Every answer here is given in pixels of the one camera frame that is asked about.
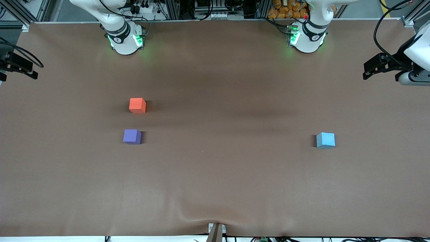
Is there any white socket strip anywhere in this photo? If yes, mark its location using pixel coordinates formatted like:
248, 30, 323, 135
195, 12, 244, 20

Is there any brown table cover sheet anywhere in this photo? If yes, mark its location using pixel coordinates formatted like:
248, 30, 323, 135
0, 19, 430, 237

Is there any purple foam block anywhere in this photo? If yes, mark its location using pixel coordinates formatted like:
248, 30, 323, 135
123, 129, 142, 145

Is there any aluminium frame profile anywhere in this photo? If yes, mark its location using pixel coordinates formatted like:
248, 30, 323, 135
255, 0, 272, 19
401, 0, 430, 28
7, 0, 51, 31
165, 0, 181, 21

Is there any bag of orange fruits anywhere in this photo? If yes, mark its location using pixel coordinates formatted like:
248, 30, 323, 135
268, 0, 336, 19

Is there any blue foam block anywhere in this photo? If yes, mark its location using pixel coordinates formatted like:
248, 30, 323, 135
316, 132, 336, 149

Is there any white power strip with plugs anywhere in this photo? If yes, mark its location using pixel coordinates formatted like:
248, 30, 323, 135
131, 0, 169, 21

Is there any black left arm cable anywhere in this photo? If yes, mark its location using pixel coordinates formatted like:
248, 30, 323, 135
374, 0, 419, 68

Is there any orange foam block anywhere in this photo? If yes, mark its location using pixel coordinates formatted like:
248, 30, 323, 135
129, 98, 147, 114

